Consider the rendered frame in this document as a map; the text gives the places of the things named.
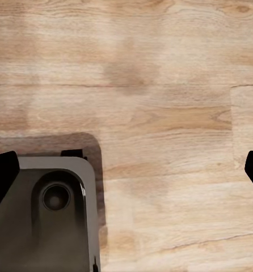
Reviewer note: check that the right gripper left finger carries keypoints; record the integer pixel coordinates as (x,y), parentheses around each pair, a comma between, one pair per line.
(9,169)

